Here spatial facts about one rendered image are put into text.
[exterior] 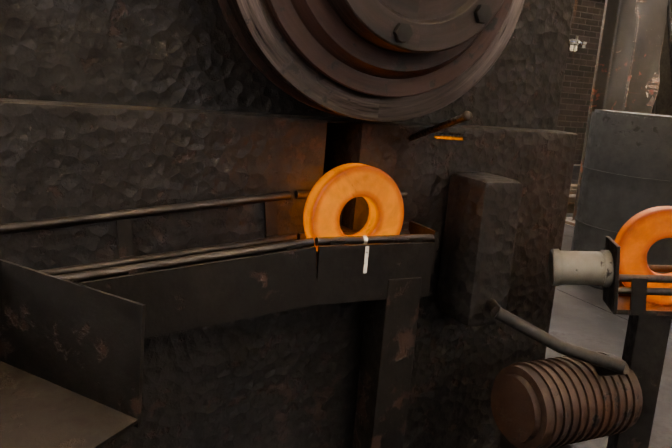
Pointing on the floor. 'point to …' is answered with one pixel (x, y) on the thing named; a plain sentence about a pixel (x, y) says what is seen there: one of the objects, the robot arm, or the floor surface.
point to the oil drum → (624, 178)
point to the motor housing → (562, 403)
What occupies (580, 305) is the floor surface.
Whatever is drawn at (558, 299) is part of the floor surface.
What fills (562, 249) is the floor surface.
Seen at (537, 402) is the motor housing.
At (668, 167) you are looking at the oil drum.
